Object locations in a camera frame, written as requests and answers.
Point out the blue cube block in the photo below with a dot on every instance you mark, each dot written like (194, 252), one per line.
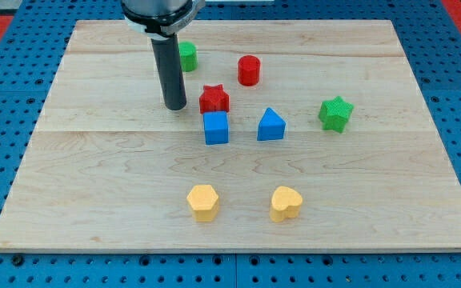
(216, 128)

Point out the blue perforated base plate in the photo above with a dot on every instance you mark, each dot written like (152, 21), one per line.
(30, 52)

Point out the red cylinder block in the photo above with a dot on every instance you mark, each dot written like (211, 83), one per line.
(249, 70)

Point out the yellow hexagon block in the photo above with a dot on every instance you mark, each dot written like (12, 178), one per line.
(203, 201)

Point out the yellow heart block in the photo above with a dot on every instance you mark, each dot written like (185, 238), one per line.
(285, 203)

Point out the green star block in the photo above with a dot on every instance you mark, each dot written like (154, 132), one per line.
(334, 114)

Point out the green cylinder block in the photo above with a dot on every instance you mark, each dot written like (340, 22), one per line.
(188, 56)

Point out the blue triangle block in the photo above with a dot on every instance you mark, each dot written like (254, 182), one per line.
(271, 126)

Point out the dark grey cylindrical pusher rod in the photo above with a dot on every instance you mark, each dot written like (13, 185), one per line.
(168, 63)

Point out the light wooden board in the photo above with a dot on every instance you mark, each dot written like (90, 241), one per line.
(108, 166)

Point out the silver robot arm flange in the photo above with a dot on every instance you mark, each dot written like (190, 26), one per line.
(160, 19)

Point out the red star block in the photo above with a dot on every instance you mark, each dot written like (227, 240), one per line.
(213, 99)

